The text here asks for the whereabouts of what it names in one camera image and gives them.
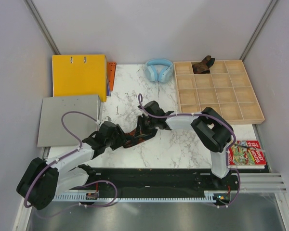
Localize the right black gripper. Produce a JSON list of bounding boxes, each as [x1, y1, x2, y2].
[[133, 115, 157, 139]]

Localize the black orange floral tie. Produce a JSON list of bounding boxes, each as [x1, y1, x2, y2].
[[123, 128, 158, 148]]

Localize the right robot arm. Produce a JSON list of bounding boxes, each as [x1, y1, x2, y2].
[[138, 98, 236, 190]]

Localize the purple notebook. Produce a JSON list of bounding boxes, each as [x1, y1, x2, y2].
[[106, 75, 111, 97]]

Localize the light blue headphones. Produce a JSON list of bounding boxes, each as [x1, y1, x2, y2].
[[144, 59, 174, 83]]

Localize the orange perforated board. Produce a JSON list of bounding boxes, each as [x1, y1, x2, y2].
[[107, 62, 117, 91]]

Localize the brown rolled tie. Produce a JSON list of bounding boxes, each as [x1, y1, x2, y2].
[[192, 55, 215, 74]]

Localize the wooden compartment tray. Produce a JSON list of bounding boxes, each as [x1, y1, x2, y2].
[[174, 60, 265, 125]]

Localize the red treehouse book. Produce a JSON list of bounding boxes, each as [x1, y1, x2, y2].
[[228, 140, 267, 169]]

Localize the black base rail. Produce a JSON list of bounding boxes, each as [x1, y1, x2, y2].
[[85, 168, 238, 199]]

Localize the white cable duct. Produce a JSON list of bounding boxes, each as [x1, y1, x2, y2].
[[53, 190, 226, 203]]

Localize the yellow ring binder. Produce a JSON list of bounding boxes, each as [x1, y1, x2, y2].
[[52, 54, 107, 102]]

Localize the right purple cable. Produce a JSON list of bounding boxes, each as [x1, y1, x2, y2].
[[137, 93, 241, 209]]

